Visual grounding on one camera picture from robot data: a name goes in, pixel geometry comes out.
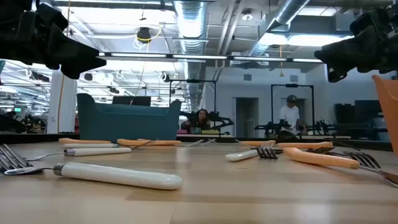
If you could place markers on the black aluminium rig frame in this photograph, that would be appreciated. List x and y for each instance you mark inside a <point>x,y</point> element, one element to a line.
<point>37,138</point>

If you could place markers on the person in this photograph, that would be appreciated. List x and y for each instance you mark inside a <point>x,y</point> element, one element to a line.
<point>202,119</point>
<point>290,115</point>

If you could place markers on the orange plastic bin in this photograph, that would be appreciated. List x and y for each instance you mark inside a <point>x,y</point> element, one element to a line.
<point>390,105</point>

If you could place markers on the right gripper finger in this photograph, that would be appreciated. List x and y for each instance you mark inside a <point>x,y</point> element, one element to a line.
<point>348,53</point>
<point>337,72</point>

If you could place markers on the dark teal plastic bin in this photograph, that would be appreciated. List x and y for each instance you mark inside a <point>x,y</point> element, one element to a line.
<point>124,124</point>

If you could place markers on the silver spiral ventilation duct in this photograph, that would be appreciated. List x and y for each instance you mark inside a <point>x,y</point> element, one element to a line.
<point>191,25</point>

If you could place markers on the black background rig frame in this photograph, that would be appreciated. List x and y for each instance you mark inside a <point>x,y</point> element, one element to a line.
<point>292,85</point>
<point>192,81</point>

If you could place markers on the black equipment shelf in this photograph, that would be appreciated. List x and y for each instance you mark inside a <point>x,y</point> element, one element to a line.
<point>360,118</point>

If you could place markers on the green exit sign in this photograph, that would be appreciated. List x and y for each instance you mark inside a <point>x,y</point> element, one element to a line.
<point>17,109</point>

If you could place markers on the long linear ceiling light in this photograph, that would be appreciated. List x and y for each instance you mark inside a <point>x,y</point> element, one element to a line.
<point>199,57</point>

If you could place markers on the white pillar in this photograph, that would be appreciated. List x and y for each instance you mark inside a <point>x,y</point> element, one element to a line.
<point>62,105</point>

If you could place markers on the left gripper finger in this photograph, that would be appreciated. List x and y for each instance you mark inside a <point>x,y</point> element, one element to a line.
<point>76,71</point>
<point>74,53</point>

